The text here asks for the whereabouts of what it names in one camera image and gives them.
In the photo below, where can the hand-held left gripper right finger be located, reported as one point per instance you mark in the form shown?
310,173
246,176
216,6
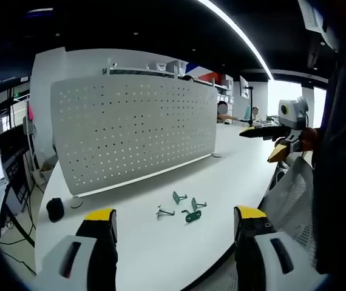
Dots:
252,239

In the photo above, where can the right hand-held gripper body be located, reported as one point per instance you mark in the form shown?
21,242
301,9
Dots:
291,113

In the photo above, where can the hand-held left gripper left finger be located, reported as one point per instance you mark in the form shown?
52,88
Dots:
95,242

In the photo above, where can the green metal hook assembly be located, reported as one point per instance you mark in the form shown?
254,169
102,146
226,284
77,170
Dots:
195,204
192,217
177,197

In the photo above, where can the grey metal peg hook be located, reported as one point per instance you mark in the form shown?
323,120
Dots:
161,212

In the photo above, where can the white perforated mounting plate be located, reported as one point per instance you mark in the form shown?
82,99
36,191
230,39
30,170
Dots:
133,130

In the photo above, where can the person's right hand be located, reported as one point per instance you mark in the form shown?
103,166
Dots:
309,138

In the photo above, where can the black stand pole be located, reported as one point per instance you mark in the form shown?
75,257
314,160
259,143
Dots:
251,106

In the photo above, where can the grey mesh office chair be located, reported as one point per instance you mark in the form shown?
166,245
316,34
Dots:
288,197

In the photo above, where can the small black round object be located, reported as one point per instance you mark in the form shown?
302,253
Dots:
54,209

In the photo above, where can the person's dark clothing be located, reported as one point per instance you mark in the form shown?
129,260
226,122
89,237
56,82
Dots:
343,151

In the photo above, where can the ceiling light strip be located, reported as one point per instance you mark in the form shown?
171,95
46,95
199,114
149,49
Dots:
246,39

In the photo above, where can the white worn device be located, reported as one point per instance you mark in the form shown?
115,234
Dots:
315,18

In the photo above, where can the white shelf rack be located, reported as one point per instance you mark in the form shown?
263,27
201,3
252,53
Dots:
142,71

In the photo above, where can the pink object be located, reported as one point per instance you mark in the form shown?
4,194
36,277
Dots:
31,111

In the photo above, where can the wall poster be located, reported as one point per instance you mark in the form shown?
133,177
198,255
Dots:
244,87

